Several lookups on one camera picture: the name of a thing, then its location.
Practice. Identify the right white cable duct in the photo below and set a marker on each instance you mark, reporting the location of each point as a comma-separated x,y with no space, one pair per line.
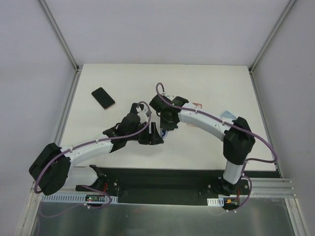
215,202

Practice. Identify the right aluminium frame post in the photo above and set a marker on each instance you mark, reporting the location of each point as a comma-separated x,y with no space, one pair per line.
272,34

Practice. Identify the white cable duct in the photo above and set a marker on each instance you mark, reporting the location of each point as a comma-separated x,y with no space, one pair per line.
215,202
79,198

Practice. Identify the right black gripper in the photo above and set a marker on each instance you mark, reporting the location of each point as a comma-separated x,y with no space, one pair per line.
169,124

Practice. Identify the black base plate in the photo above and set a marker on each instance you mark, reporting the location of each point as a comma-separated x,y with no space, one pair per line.
158,186

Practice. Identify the left aluminium frame post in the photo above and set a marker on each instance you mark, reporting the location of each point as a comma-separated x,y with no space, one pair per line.
58,33

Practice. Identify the light blue phone case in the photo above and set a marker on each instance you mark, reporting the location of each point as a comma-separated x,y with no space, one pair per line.
228,115

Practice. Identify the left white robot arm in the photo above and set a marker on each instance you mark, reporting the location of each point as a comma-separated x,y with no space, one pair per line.
52,168

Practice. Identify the left white cable duct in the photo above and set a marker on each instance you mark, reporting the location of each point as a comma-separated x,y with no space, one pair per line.
79,198

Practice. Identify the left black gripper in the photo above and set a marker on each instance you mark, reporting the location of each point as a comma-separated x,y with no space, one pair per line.
135,124

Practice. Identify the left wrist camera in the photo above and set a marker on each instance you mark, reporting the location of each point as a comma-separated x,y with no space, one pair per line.
143,112

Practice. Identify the aluminium frame post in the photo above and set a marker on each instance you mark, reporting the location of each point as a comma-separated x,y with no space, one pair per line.
58,33
272,34

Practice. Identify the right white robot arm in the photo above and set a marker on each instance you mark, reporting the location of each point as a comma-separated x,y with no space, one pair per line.
236,144

